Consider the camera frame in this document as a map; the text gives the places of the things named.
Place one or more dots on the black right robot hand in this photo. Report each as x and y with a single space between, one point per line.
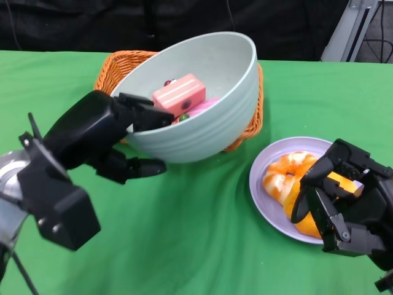
368 215

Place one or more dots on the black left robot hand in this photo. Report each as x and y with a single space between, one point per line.
86 129

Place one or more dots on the orange striped bread roll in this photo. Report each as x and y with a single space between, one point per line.
304 229
276 181

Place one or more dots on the pale green bowl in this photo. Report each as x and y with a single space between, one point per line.
215 123

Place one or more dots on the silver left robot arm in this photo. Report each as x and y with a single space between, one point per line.
9 184

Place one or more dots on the orange wicker basket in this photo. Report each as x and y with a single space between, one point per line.
122 66

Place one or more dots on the light pink cake slice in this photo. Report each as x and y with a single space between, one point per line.
178 92

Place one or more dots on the lavender plate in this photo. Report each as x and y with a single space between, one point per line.
267 215

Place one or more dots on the magenta layered cake slice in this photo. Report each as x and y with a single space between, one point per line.
205 104

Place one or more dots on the black backdrop cloth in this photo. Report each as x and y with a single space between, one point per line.
92 24

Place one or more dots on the green tablecloth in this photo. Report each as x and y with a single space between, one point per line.
184 230

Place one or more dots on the grey metal stand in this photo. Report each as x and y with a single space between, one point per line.
353 30

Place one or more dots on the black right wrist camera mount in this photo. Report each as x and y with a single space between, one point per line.
383 282

